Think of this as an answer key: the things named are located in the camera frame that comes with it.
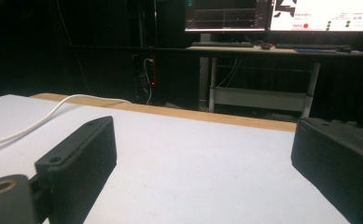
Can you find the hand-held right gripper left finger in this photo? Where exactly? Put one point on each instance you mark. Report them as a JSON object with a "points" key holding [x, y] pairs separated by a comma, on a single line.
{"points": [[76, 161]]}

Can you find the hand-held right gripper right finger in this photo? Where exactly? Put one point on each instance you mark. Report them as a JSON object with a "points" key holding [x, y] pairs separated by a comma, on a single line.
{"points": [[337, 161]]}

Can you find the wooden desk with white legs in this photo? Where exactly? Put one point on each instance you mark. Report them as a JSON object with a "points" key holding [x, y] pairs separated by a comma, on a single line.
{"points": [[263, 96]]}

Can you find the black computer tower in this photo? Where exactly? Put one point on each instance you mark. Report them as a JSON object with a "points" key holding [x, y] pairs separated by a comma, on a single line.
{"points": [[146, 81]]}

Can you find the white mat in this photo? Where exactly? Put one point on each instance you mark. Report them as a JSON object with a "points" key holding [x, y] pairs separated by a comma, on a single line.
{"points": [[185, 161]]}

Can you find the black computer mouse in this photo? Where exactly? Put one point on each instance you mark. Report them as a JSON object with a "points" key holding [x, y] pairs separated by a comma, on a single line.
{"points": [[344, 48], [266, 46]]}

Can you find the black keyboard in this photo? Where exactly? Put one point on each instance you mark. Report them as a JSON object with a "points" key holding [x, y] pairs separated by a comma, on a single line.
{"points": [[222, 44], [306, 46]]}

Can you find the bright-screen computer monitor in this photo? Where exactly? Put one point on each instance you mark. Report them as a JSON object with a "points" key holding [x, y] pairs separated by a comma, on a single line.
{"points": [[322, 14]]}

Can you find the dark-screen computer monitor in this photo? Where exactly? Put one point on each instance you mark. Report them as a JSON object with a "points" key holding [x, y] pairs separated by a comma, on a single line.
{"points": [[226, 15]]}

